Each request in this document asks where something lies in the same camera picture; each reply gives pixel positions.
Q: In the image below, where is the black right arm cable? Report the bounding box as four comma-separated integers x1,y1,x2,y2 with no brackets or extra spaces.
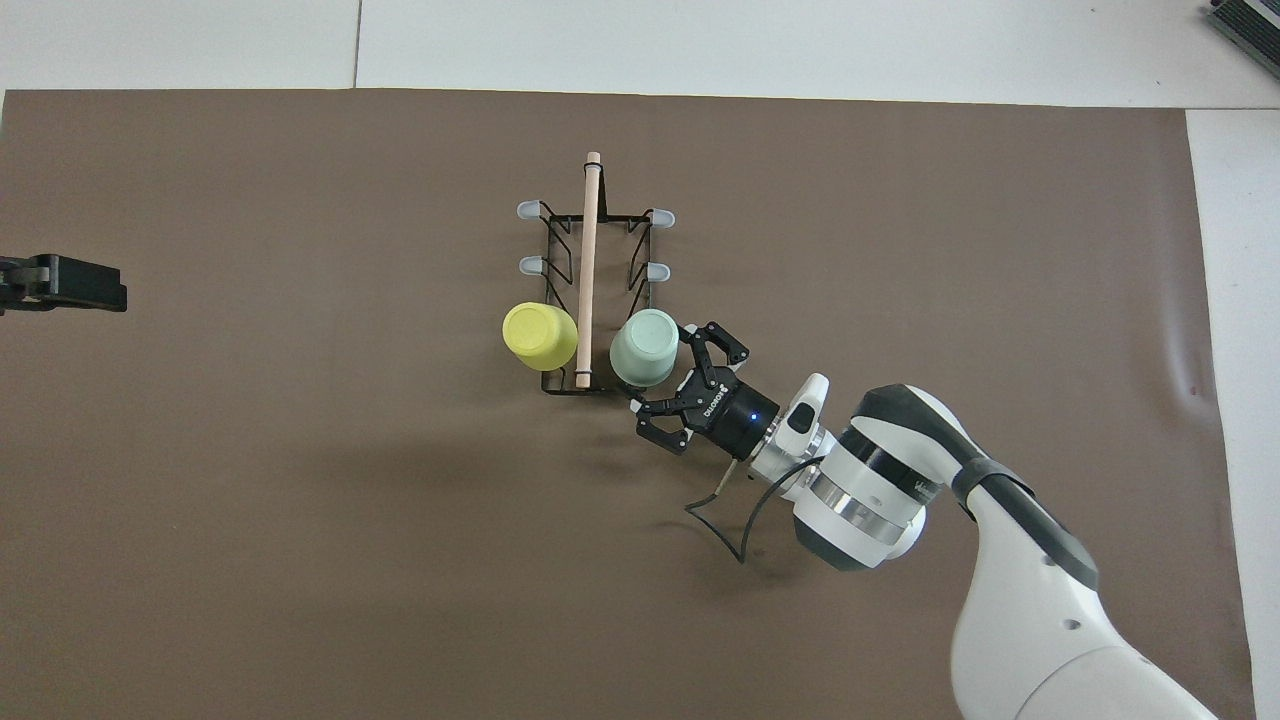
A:
685,455,831,566

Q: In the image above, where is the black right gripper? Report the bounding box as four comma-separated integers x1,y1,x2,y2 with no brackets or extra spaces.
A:
630,320,781,461

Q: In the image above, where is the brown table mat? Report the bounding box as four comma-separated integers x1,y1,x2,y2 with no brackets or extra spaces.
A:
0,88,1259,720

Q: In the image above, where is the pale green cup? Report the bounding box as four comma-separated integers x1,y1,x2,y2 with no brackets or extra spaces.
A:
609,308,683,389

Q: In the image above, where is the black wire cup rack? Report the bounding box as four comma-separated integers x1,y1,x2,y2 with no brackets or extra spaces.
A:
516,151,677,397

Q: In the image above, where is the grey ribbed device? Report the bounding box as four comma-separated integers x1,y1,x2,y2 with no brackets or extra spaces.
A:
1205,0,1280,51

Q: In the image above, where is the yellow cup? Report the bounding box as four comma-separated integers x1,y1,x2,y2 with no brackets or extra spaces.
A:
502,302,580,373

